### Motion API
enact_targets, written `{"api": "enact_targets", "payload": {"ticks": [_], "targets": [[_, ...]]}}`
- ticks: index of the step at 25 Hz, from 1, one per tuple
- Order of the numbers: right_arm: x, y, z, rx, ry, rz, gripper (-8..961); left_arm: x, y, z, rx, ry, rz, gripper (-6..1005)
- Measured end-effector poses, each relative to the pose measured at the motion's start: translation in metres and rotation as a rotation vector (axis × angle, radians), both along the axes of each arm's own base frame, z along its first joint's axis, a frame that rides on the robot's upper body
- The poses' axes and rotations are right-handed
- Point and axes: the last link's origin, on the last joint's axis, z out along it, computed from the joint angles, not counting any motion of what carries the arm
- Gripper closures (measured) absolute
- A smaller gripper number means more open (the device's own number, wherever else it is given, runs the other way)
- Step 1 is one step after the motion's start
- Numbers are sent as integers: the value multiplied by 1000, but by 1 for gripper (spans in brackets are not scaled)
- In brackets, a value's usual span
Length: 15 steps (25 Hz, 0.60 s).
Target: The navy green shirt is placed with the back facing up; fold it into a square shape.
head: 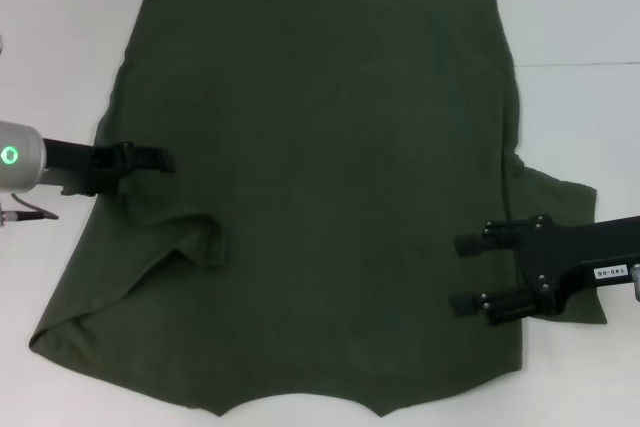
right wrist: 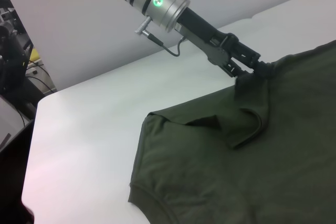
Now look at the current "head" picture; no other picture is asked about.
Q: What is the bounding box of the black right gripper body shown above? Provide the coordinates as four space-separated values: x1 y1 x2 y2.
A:
517 214 640 319

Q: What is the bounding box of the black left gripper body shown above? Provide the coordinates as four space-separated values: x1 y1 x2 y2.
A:
43 139 126 197

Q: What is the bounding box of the grey left wrist cable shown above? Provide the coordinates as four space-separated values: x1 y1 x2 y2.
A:
10 192 60 221

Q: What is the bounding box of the dark green t-shirt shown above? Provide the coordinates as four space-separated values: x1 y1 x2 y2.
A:
28 0 609 406

